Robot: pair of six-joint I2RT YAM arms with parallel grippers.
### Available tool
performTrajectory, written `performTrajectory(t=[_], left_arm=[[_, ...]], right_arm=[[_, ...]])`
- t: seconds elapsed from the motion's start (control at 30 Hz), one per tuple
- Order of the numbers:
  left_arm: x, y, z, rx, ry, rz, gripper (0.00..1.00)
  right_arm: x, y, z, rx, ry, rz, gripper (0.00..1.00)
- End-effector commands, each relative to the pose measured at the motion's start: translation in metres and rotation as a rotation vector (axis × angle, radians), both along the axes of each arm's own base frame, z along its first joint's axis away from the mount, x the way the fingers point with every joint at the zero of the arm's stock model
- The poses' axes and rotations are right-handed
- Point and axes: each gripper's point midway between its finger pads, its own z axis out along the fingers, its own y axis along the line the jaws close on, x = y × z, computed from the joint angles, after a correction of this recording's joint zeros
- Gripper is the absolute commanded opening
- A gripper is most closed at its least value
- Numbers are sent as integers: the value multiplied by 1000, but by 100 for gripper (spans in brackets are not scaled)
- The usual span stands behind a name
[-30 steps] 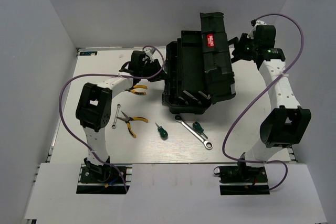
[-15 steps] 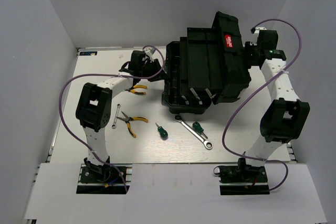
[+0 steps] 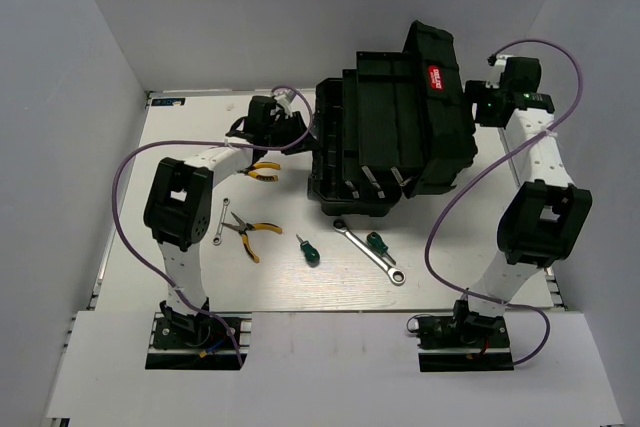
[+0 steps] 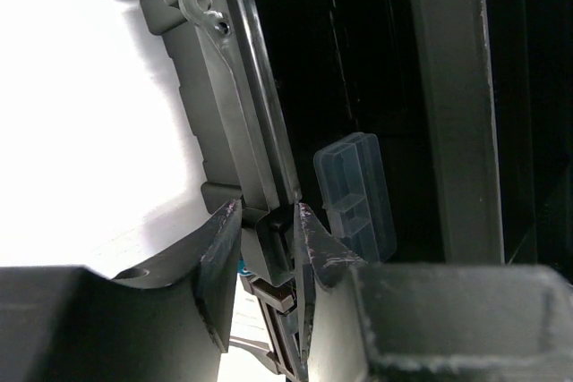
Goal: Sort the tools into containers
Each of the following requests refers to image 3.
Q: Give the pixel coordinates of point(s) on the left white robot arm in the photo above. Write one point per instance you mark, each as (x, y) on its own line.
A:
(178, 208)

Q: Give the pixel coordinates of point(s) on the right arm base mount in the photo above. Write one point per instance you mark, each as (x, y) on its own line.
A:
(443, 349)

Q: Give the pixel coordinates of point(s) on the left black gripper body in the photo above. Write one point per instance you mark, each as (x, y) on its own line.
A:
(284, 127)

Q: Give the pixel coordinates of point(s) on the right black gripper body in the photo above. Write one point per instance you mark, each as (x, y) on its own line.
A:
(486, 97)

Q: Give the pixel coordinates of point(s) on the blue label sticker left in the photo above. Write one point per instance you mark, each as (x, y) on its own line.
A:
(168, 101)

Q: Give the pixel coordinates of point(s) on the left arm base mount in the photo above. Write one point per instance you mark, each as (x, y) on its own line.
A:
(173, 349)

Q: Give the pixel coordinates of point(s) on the black plastic toolbox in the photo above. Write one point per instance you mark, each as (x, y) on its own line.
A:
(397, 125)

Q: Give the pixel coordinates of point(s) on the large silver ratchet wrench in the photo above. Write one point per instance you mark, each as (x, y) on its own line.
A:
(396, 276)

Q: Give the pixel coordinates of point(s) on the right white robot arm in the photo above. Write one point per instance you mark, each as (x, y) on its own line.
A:
(543, 221)

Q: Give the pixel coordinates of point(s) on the yellow long-nose pliers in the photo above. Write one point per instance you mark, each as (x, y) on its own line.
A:
(243, 229)

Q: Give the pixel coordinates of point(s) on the yellow pliers near back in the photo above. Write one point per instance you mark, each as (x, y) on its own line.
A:
(262, 171)

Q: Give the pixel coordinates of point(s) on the green stubby screwdriver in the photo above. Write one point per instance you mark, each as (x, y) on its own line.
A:
(310, 253)
(377, 244)

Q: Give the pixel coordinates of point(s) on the small silver combination wrench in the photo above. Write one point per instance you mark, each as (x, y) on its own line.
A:
(217, 239)

